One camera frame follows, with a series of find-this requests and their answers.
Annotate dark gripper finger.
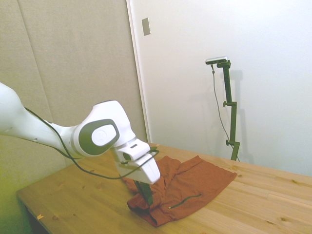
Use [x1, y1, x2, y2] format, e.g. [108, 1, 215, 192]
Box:
[133, 180, 150, 204]
[142, 182, 154, 206]

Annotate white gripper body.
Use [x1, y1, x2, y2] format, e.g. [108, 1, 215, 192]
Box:
[117, 153, 161, 185]

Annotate rust red shorts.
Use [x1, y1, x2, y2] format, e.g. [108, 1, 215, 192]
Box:
[121, 156, 237, 228]

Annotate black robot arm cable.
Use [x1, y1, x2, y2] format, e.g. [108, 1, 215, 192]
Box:
[24, 106, 160, 180]

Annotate white door frame trim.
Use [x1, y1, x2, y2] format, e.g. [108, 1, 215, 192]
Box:
[125, 0, 151, 144]

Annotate dark jointed camera stand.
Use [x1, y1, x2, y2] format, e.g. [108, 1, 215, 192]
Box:
[216, 60, 241, 161]

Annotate silver exterior camera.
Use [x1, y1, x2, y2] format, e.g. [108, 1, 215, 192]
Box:
[205, 56, 230, 65]

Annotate grey wall plate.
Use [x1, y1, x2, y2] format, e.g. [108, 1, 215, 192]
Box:
[141, 17, 152, 37]

